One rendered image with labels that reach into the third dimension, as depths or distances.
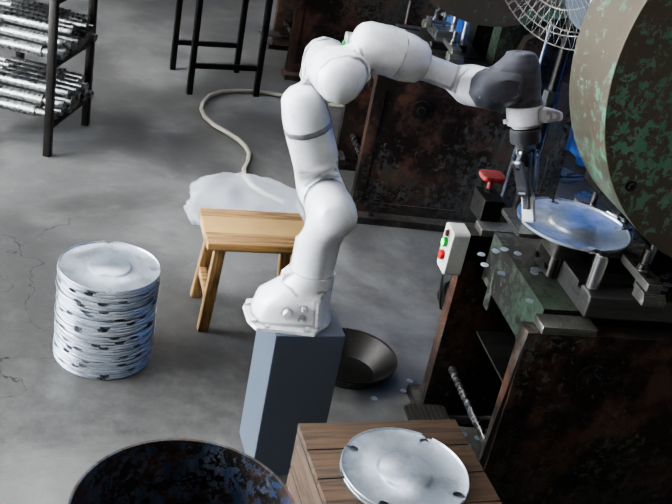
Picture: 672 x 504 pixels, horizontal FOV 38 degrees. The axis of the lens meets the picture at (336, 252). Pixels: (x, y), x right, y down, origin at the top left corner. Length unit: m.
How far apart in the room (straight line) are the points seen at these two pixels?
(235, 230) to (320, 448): 1.06
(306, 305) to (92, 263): 0.76
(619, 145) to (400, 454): 0.85
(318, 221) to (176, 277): 1.30
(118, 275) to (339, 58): 1.06
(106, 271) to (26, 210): 1.01
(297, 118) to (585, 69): 0.64
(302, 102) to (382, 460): 0.81
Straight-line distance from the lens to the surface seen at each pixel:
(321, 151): 2.25
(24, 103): 4.31
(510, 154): 4.18
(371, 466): 2.24
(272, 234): 3.15
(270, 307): 2.42
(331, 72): 2.13
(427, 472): 2.26
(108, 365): 2.94
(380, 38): 2.20
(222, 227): 3.14
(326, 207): 2.25
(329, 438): 2.30
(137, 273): 2.91
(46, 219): 3.80
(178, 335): 3.19
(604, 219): 2.66
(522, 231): 2.45
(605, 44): 1.93
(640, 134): 1.96
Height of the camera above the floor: 1.77
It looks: 28 degrees down
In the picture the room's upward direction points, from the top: 12 degrees clockwise
